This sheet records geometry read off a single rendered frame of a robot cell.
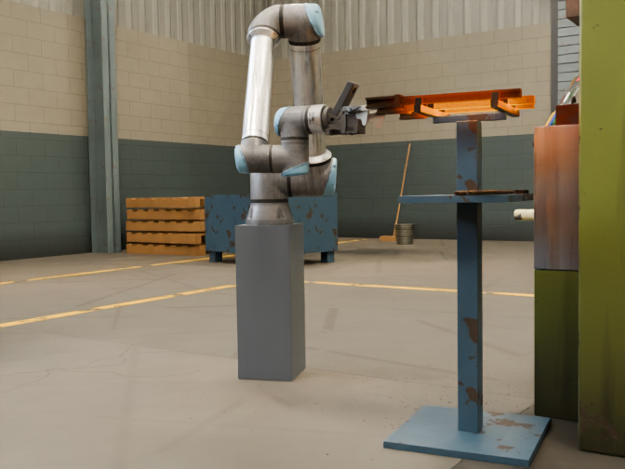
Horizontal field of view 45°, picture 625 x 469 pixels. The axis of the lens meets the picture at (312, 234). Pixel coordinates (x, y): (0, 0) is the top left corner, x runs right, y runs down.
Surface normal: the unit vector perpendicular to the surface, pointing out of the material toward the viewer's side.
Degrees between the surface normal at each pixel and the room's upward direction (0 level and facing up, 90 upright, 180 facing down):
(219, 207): 90
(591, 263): 90
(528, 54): 90
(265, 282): 90
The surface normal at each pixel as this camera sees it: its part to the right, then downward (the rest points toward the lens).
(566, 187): -0.55, 0.05
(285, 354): -0.22, 0.06
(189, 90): 0.84, 0.02
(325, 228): 0.70, 0.03
